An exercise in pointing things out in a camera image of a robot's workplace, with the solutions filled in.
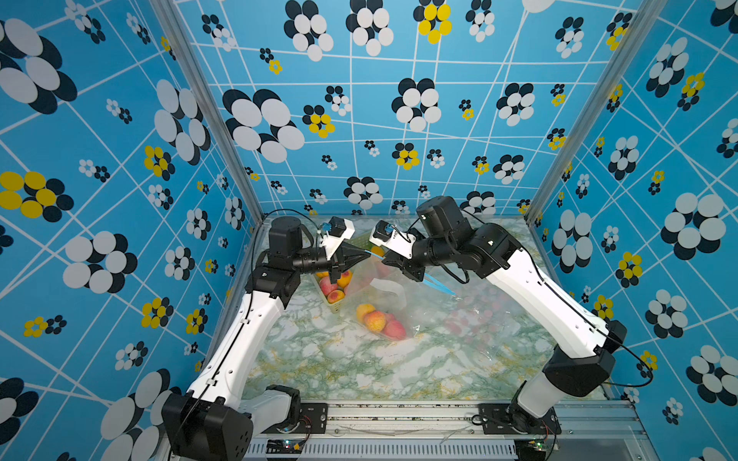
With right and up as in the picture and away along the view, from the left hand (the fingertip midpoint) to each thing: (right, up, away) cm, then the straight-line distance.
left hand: (369, 251), depth 66 cm
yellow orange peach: (+1, -20, +13) cm, 24 cm away
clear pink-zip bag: (+34, -25, +23) cm, 48 cm away
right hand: (+5, -1, 0) cm, 5 cm away
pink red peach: (+6, -23, +14) cm, 27 cm away
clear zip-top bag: (+3, -13, +10) cm, 17 cm away
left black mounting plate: (-15, -44, +7) cm, 47 cm away
